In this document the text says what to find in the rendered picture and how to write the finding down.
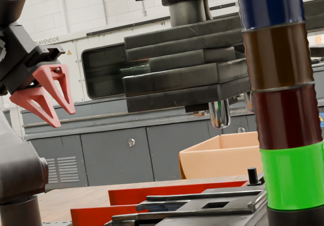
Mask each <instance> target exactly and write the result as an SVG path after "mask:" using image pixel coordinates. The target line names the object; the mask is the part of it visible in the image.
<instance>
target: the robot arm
mask: <svg viewBox="0 0 324 226"><path fill-rule="evenodd" d="M25 1H26V0H0V96H4V95H7V94H8V92H9V93H10V95H11V96H10V97H9V99H10V101H11V102H12V103H14V104H16V105H18V106H20V107H22V108H24V109H26V110H28V111H30V112H32V113H34V114H36V115H37V116H39V117H40V118H41V119H43V120H44V121H45V122H47V123H48V124H50V125H51V126H53V127H54V128H58V127H60V126H61V124H60V122H59V119H58V117H57V114H56V112H55V110H54V108H53V106H52V104H51V102H50V99H49V97H48V95H47V93H46V91H47V92H48V93H49V94H50V95H51V96H52V97H53V98H54V100H55V101H56V102H57V103H58V104H59V105H60V106H61V107H62V108H63V109H64V110H65V111H66V112H67V113H68V114H70V115H72V114H75V113H76V111H75V107H74V104H73V100H72V96H71V90H70V79H69V69H68V66H67V65H66V64H61V63H60V61H59V60H58V59H57V58H58V57H59V56H60V55H61V54H65V53H66V52H65V50H64V49H63V48H62V46H61V45H38V46H37V45H36V44H35V42H34V41H33V40H32V38H31V37H30V35H29V34H28V33H27V32H26V30H25V29H24V27H23V26H22V24H21V23H20V21H19V20H18V19H19V17H20V15H21V12H22V10H23V7H24V4H25ZM54 80H57V81H59V84H60V87H61V89H62V92H63V95H64V98H65V99H64V98H63V96H62V95H61V93H60V91H59V90H58V88H57V86H56V84H55V82H54ZM31 83H34V84H33V85H30V84H31ZM45 90H46V91H45ZM31 100H34V101H35V102H37V103H38V104H39V105H40V106H41V107H42V108H43V109H44V110H45V111H46V113H47V114H46V113H45V112H44V111H43V110H42V109H41V108H39V107H38V106H37V105H36V104H35V103H34V102H33V101H31ZM48 178H49V169H48V164H47V162H46V160H45V158H39V156H38V154H37V152H36V150H35V149H34V147H33V145H32V143H31V142H30V141H28V142H25V141H24V140H23V138H21V137H20V136H19V135H18V134H17V133H16V132H15V131H14V130H13V129H12V127H11V126H10V124H9V123H8V121H7V119H6V117H5V115H4V113H3V112H2V110H1V108H0V221H1V226H73V224H72V221H56V222H43V223H42V222H41V214H40V209H39V203H38V197H37V196H36V194H40V193H44V192H45V184H47V183H48Z"/></svg>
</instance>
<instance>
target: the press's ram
mask: <svg viewBox="0 0 324 226"><path fill-rule="evenodd" d="M161 1H162V6H169V12H170V18H171V24H172V27H171V28H166V29H161V30H155V31H151V32H146V33H141V34H135V35H130V36H126V37H124V38H123V39H124V45H125V50H126V56H127V61H128V62H134V61H143V60H149V64H150V70H151V72H152V73H147V74H139V75H134V76H129V77H123V78H122V80H123V85H124V91H125V97H126V103H127V109H128V113H133V112H141V111H148V110H156V109H163V108H170V107H177V106H185V111H186V113H190V112H193V115H194V117H198V116H205V115H208V114H209V113H210V120H211V124H212V126H213V127H215V128H217V129H223V128H226V127H228V126H229V125H230V122H231V116H230V108H229V106H230V105H233V104H235V103H237V102H238V99H237V97H241V94H244V101H245V107H246V109H247V111H248V112H250V113H254V112H253V110H254V106H253V103H252V95H251V92H254V91H257V90H254V91H251V90H250V86H251V85H250V83H249V75H248V72H247V69H248V66H247V64H246V58H241V59H236V57H235V50H234V47H233V46H236V45H242V44H243V37H242V34H244V33H249V32H251V31H249V32H241V30H242V26H241V24H240V16H239V14H238V15H233V16H228V17H223V18H218V19H213V20H208V21H206V17H205V11H204V4H203V0H161ZM303 8H304V11H305V15H304V17H305V19H306V21H305V22H302V23H297V24H307V25H306V30H307V32H308V33H312V32H318V31H324V0H310V1H305V2H303ZM292 25H294V24H292ZM295 25H296V24H295ZM252 32H253V31H252Z"/></svg>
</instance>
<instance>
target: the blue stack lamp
mask: <svg viewBox="0 0 324 226"><path fill-rule="evenodd" d="M237 5H238V7H239V12H238V14H239V16H240V24H241V26H242V30H241V32H249V31H256V30H263V29H269V28H275V27H282V26H287V25H292V24H297V23H302V22H305V21H306V19H305V17H304V15H305V11H304V8H303V0H237Z"/></svg>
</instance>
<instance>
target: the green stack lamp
mask: <svg viewBox="0 0 324 226"><path fill-rule="evenodd" d="M259 151H260V154H261V161H262V170H263V172H264V177H263V178H264V180H265V189H266V191H267V193H266V196H267V199H268V206H269V207H270V208H274V209H279V210H296V209H305V208H311V207H315V206H319V205H323V204H324V141H321V142H319V143H316V144H313V145H309V146H302V147H296V148H289V149H278V150H263V149H260V150H259Z"/></svg>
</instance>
